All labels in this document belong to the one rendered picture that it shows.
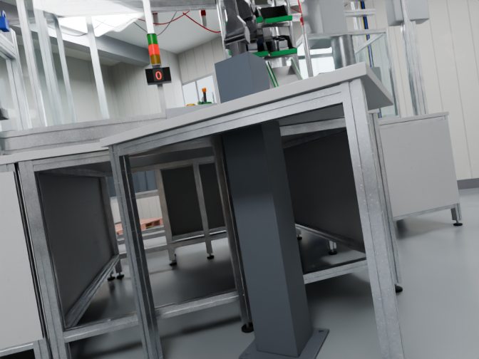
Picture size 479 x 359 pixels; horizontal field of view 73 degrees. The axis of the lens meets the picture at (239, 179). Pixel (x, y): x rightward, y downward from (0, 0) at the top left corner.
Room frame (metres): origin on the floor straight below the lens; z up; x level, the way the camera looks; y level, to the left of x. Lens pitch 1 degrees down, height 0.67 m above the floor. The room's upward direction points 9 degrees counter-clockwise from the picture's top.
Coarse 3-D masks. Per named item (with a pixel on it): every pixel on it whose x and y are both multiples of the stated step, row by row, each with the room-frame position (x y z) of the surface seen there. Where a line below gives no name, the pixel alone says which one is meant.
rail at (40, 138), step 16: (32, 128) 1.27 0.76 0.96; (48, 128) 1.28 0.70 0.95; (64, 128) 1.29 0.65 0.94; (80, 128) 1.31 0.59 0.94; (96, 128) 1.31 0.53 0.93; (112, 128) 1.32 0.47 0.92; (128, 128) 1.34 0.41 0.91; (32, 144) 1.26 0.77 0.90; (48, 144) 1.28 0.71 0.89; (64, 144) 1.29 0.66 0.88; (80, 144) 1.30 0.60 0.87
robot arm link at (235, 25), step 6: (228, 0) 1.17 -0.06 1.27; (234, 0) 1.17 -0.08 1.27; (228, 6) 1.17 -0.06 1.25; (234, 6) 1.17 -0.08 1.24; (228, 12) 1.18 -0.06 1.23; (234, 12) 1.17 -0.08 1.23; (228, 18) 1.19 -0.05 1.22; (234, 18) 1.18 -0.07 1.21; (240, 18) 1.20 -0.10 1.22; (228, 24) 1.19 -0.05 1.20; (234, 24) 1.18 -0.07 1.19; (240, 24) 1.18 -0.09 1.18; (228, 30) 1.19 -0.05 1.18; (234, 30) 1.19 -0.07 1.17; (240, 30) 1.18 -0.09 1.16; (228, 36) 1.20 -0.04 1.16
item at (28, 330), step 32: (0, 160) 1.19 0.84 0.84; (0, 192) 1.18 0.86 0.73; (0, 224) 1.18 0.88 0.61; (0, 256) 1.18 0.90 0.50; (32, 256) 1.22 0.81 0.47; (0, 288) 1.17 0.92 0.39; (32, 288) 1.19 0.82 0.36; (0, 320) 1.17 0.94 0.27; (32, 320) 1.19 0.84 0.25; (0, 352) 1.17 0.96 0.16
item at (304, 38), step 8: (328, 32) 2.36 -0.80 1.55; (336, 32) 2.37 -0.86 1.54; (344, 32) 2.39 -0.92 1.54; (352, 32) 2.41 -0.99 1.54; (360, 32) 2.41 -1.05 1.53; (368, 32) 2.43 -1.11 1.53; (376, 32) 2.44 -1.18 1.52; (384, 32) 2.46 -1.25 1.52; (304, 40) 2.32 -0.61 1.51; (304, 48) 2.34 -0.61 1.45; (392, 56) 2.46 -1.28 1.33; (392, 64) 2.46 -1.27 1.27; (312, 72) 2.33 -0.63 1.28; (392, 72) 2.46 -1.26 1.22; (392, 80) 2.46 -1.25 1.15; (400, 112) 2.46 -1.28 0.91
